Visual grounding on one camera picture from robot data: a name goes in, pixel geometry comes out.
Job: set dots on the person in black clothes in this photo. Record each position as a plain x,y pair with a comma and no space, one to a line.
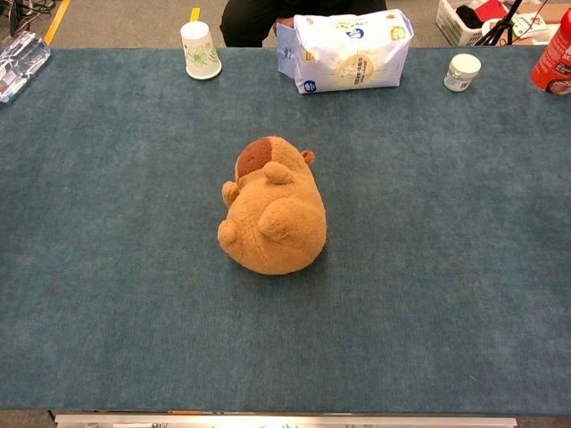
250,22

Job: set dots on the white snack bag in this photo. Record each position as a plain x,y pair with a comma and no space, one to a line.
348,53

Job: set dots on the brown plush toy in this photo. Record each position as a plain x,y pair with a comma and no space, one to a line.
276,227

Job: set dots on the small white jar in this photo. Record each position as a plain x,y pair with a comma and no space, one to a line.
461,73

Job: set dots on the clear plastic water bottle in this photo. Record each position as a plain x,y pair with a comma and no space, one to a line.
20,67

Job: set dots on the blue felt table cloth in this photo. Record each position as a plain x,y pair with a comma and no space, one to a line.
134,267

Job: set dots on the aluminium profile rail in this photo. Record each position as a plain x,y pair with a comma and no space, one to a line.
285,421

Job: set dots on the black tripod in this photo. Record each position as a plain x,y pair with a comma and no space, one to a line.
499,27

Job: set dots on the white paper cup green print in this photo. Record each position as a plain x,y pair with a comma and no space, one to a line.
201,53

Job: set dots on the white plastic basket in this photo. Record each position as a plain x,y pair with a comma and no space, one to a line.
450,22

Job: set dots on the red canister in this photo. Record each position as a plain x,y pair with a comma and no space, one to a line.
555,62

